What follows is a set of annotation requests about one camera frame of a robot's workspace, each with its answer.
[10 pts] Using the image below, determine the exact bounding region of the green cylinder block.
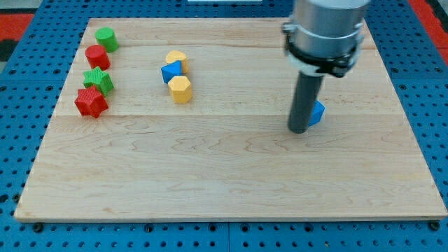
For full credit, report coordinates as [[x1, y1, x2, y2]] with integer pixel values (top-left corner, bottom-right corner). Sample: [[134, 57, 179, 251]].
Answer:
[[94, 27, 119, 53]]

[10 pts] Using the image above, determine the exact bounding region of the red cylinder block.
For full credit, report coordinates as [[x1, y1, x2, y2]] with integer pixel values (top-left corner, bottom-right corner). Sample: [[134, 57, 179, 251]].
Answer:
[[85, 45, 111, 70]]

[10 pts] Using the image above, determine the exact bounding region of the green star block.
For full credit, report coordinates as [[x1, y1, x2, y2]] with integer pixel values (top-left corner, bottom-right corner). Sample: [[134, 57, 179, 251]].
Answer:
[[83, 66, 114, 97]]

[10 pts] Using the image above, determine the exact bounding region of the red star block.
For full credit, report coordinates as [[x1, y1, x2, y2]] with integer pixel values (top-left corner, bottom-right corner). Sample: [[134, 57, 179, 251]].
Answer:
[[74, 85, 109, 118]]

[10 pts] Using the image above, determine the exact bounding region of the blue cube block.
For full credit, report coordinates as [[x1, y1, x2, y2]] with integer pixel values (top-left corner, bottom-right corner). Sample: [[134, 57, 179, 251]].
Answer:
[[308, 101, 326, 127]]

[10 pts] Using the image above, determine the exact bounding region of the yellow heart block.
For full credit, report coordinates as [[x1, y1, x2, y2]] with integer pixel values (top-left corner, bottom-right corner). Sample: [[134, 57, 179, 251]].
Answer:
[[165, 50, 189, 74]]

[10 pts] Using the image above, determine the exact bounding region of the yellow hexagon block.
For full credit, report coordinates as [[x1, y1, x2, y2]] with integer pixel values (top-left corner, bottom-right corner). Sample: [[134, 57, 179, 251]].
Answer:
[[168, 76, 193, 104]]

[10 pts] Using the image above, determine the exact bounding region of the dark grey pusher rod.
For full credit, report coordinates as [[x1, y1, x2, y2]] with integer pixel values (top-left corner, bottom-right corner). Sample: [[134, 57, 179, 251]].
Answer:
[[288, 72, 323, 134]]

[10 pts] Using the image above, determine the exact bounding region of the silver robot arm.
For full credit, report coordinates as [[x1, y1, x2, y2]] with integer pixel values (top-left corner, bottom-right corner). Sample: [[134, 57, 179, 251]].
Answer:
[[282, 0, 370, 78]]

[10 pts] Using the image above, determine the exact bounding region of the blue triangle block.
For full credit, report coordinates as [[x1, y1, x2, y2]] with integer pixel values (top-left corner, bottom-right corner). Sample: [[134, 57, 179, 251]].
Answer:
[[161, 60, 182, 84]]

